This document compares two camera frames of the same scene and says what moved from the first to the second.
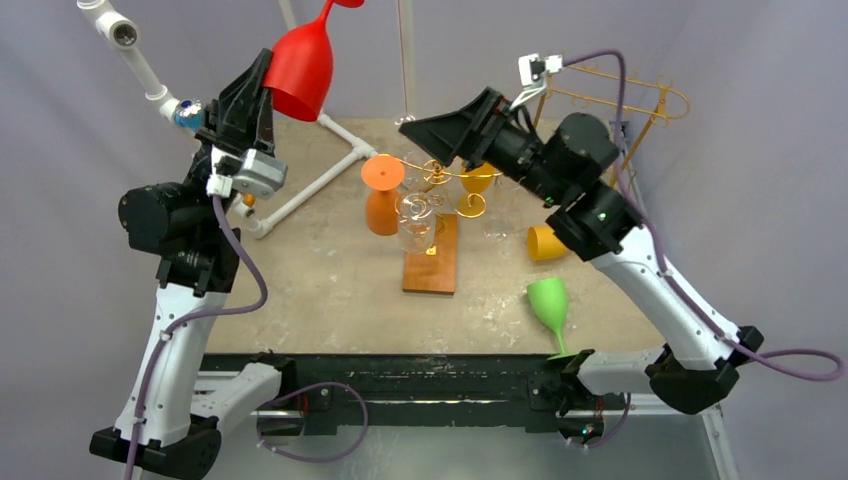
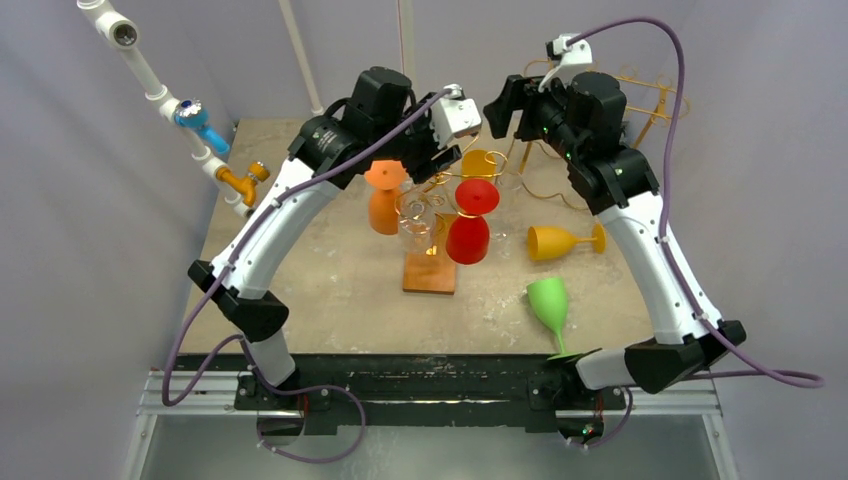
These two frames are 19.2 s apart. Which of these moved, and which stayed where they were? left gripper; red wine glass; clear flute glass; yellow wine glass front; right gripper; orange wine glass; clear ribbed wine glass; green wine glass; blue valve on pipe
Moved: left gripper; red wine glass; right gripper
Stayed: clear flute glass; yellow wine glass front; green wine glass; orange wine glass; blue valve on pipe; clear ribbed wine glass
